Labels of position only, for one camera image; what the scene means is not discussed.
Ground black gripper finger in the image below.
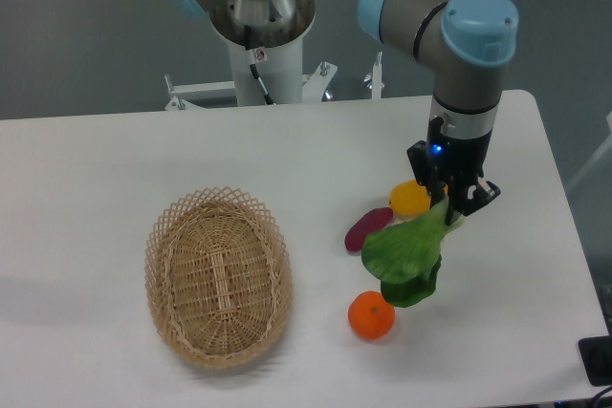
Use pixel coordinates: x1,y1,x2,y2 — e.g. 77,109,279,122
445,183,465,226
427,166,447,208

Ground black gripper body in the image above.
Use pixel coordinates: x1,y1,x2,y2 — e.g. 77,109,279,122
406,116,501,215

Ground green leafy vegetable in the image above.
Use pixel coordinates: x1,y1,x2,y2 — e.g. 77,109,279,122
361,198,463,308

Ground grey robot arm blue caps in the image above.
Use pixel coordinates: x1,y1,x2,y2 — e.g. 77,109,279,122
174,0,519,224

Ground yellow mango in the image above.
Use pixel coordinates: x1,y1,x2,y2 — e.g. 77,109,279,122
389,180,431,220

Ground purple sweet potato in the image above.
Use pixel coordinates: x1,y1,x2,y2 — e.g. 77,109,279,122
344,206,394,252

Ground orange tangerine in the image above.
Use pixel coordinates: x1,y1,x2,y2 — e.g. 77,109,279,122
347,290,396,340

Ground black device at table edge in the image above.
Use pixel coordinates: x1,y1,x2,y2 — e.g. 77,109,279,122
578,335,611,387

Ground oval wicker basket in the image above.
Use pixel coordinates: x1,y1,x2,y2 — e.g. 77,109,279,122
144,187,293,370

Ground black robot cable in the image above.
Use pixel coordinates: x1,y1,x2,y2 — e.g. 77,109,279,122
243,24,276,106

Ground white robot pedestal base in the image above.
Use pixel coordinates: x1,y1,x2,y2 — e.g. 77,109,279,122
164,0,339,110

